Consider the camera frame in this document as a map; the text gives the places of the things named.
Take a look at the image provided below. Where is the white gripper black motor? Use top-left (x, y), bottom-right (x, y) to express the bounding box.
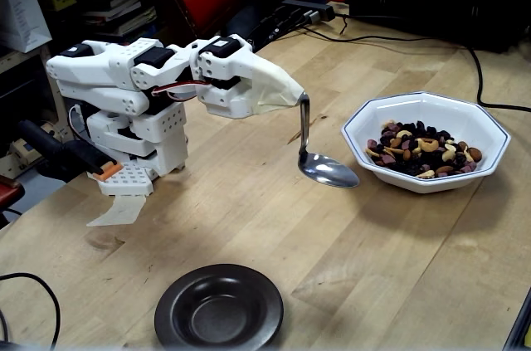
top-left (188, 33), bottom-right (278, 120)

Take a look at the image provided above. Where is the bent metal spoon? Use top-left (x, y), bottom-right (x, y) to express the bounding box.
top-left (297, 91), bottom-right (361, 189)

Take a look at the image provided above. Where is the white octagonal bowl blue rim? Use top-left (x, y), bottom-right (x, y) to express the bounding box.
top-left (340, 90), bottom-right (512, 194)

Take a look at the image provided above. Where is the dark brown round plate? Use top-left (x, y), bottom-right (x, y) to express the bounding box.
top-left (153, 263), bottom-right (285, 351)

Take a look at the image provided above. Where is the beige masking tape wrap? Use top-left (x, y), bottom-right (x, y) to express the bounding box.
top-left (247, 61), bottom-right (307, 116)

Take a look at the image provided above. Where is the black power strip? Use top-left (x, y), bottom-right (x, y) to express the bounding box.
top-left (280, 0), bottom-right (335, 22)

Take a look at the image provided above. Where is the stack of books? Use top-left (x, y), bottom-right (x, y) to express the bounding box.
top-left (80, 0), bottom-right (158, 37)

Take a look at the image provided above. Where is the beige tape piece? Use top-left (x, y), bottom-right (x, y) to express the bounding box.
top-left (85, 194), bottom-right (147, 228)

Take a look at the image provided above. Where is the nut and raisin mix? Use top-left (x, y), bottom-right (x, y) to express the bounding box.
top-left (364, 119), bottom-right (484, 179)

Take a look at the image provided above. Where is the wooden shelf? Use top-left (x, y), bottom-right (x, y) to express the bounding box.
top-left (0, 44), bottom-right (71, 144)

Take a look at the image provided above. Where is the black clamp orange tip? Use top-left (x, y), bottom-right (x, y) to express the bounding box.
top-left (16, 119), bottom-right (124, 182)

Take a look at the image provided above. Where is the white paper bag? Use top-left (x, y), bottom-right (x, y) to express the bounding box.
top-left (0, 0), bottom-right (53, 54)

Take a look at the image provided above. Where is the red stool seat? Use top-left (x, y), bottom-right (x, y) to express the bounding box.
top-left (0, 175), bottom-right (25, 230)

